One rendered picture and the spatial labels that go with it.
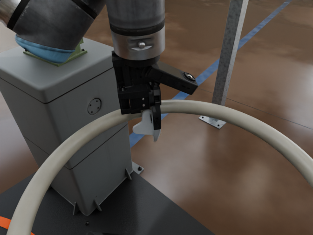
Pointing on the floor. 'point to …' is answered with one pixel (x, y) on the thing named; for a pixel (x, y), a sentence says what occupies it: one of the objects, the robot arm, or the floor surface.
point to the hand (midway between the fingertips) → (155, 127)
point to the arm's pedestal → (70, 119)
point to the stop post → (227, 56)
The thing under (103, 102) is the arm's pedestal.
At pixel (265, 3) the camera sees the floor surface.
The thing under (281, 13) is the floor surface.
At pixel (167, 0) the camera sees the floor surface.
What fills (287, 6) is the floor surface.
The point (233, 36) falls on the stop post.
